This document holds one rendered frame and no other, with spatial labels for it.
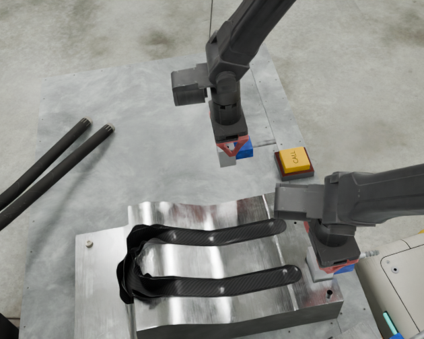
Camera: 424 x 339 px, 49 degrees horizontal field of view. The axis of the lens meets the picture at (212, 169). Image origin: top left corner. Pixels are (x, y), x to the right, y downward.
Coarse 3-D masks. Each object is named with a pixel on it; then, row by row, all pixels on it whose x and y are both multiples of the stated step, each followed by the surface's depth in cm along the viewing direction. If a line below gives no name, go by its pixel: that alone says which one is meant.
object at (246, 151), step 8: (248, 136) 102; (232, 144) 100; (248, 144) 101; (256, 144) 102; (264, 144) 102; (272, 144) 102; (224, 152) 99; (240, 152) 100; (248, 152) 101; (224, 160) 101; (232, 160) 102
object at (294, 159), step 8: (280, 152) 114; (288, 152) 113; (296, 152) 113; (304, 152) 113; (288, 160) 112; (296, 160) 112; (304, 160) 112; (288, 168) 111; (296, 168) 111; (304, 168) 112
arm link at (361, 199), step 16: (336, 176) 62; (352, 176) 58; (368, 176) 55; (384, 176) 51; (400, 176) 48; (416, 176) 45; (336, 192) 63; (352, 192) 57; (368, 192) 54; (384, 192) 50; (400, 192) 48; (416, 192) 45; (336, 208) 62; (352, 208) 57; (368, 208) 54; (384, 208) 51; (400, 208) 48; (416, 208) 46; (336, 224) 64; (352, 224) 61; (368, 224) 61
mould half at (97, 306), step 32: (192, 224) 95; (224, 224) 97; (288, 224) 95; (96, 256) 97; (160, 256) 87; (192, 256) 90; (224, 256) 92; (256, 256) 91; (288, 256) 90; (96, 288) 92; (288, 288) 87; (320, 288) 86; (96, 320) 88; (128, 320) 88; (160, 320) 80; (192, 320) 81; (224, 320) 84; (256, 320) 85; (288, 320) 88; (320, 320) 91
